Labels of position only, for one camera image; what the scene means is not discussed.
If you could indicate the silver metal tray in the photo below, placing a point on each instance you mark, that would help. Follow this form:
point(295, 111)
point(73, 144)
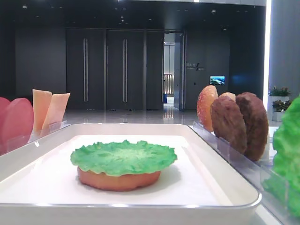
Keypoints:
point(39, 185)

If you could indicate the clear rail strip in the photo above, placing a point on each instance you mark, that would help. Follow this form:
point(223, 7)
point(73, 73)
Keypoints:
point(20, 141)
point(276, 206)

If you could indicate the bun bottom on tray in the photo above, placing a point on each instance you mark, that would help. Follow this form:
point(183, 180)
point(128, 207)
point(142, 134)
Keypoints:
point(127, 182)

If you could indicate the clear right rail strip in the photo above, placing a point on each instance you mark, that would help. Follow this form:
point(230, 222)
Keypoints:
point(276, 206)

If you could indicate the brown meat patty rear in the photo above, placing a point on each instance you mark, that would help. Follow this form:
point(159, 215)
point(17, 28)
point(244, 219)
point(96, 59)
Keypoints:
point(256, 121)

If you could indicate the red tomato slice inner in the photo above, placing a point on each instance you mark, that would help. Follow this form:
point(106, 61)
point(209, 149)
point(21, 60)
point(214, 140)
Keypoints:
point(19, 119)

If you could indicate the sesame bun top outer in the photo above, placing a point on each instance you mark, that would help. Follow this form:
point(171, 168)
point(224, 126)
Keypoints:
point(205, 99)

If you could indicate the potted plants in white planter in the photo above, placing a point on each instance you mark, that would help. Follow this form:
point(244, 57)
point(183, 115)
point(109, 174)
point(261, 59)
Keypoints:
point(278, 101)

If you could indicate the green lettuce leaf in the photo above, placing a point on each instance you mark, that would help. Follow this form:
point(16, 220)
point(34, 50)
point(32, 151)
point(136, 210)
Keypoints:
point(287, 159)
point(120, 158)

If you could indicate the wall screen display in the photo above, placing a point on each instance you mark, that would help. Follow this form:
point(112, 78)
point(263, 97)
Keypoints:
point(217, 80)

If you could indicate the sesame bun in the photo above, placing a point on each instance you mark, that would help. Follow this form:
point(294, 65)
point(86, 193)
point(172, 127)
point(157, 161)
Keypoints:
point(205, 99)
point(232, 96)

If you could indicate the red tomato slice outer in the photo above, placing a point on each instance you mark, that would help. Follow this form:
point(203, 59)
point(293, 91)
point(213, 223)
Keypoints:
point(4, 103)

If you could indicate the orange cheese slice inner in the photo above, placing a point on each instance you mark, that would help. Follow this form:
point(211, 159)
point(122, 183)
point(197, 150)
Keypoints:
point(55, 113)

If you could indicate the clear left rail strip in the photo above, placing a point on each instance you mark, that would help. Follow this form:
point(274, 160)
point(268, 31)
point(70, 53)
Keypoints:
point(20, 141)

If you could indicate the orange cheese slice outer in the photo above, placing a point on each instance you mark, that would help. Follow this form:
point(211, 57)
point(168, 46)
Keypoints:
point(41, 102)

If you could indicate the brown meat patty front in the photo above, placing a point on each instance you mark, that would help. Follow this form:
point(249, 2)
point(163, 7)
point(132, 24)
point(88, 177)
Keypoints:
point(228, 123)

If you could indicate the red tomato slice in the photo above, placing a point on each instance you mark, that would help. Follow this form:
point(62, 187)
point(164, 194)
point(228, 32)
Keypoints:
point(19, 119)
point(4, 103)

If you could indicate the dark double doors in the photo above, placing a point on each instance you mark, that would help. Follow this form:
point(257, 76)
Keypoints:
point(115, 69)

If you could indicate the green lettuce leaf in holder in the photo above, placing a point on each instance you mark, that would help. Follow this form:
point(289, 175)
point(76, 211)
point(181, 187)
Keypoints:
point(287, 159)

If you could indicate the sesame bun top inner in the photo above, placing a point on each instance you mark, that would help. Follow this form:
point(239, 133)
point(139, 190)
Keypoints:
point(232, 96)

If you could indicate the orange cheese slice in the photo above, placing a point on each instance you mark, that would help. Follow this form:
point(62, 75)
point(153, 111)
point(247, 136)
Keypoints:
point(55, 113)
point(41, 102)

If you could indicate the brown meat patty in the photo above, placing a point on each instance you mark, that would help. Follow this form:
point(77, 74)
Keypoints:
point(228, 123)
point(256, 121)

